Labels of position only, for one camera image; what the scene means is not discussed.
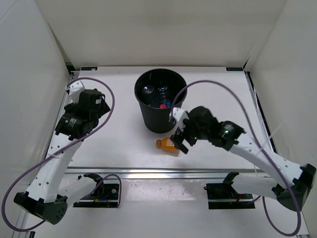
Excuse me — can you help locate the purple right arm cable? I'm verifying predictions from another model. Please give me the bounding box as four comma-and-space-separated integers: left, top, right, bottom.
170, 79, 302, 237

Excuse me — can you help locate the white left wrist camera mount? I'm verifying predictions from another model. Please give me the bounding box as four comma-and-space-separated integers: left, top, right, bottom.
65, 80, 85, 103

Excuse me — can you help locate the aluminium frame rail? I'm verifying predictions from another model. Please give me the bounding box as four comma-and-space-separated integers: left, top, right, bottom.
46, 70, 80, 157
65, 167, 266, 179

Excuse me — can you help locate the clear bottle red label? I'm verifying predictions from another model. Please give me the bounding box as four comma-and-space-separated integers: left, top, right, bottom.
159, 103, 168, 109

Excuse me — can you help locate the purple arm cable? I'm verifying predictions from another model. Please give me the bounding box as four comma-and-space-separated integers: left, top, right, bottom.
170, 79, 302, 237
1, 77, 122, 233

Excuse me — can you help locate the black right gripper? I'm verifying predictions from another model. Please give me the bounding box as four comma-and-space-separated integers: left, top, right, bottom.
170, 115, 210, 155

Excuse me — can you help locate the black plastic bin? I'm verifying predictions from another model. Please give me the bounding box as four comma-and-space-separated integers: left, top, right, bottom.
134, 68, 187, 133

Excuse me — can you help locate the clear unlabelled plastic bottle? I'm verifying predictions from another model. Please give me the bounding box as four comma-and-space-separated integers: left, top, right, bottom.
142, 85, 156, 97

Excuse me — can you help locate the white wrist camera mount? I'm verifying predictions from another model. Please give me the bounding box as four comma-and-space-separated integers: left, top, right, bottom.
169, 107, 189, 135
65, 80, 85, 103

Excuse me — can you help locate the white cable tie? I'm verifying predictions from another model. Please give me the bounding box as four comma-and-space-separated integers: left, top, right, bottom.
259, 121, 285, 153

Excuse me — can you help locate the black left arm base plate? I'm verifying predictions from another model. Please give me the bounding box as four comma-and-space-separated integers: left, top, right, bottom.
72, 182, 121, 208

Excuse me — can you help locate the aluminium left frame rail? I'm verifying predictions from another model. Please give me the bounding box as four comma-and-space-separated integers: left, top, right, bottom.
46, 70, 80, 157

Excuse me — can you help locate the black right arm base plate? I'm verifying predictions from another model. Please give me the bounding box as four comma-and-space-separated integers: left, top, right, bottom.
204, 183, 255, 210

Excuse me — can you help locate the orange juice bottle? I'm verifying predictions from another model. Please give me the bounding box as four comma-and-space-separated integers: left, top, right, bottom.
156, 138, 179, 153

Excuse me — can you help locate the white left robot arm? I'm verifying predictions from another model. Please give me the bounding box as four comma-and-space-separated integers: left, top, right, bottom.
14, 89, 110, 225

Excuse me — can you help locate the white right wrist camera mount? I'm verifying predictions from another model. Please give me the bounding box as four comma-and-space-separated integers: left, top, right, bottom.
169, 107, 189, 135

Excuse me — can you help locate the clear bottle blue label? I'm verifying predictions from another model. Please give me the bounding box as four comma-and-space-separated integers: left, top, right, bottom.
157, 86, 171, 107

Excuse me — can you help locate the aluminium front frame rail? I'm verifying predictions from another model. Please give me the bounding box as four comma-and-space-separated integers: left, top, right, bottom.
65, 167, 266, 179

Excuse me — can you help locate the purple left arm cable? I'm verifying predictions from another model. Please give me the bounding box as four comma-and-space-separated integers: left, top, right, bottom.
1, 77, 122, 233

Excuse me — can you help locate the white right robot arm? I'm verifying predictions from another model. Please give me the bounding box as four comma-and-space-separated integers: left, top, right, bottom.
169, 106, 317, 211

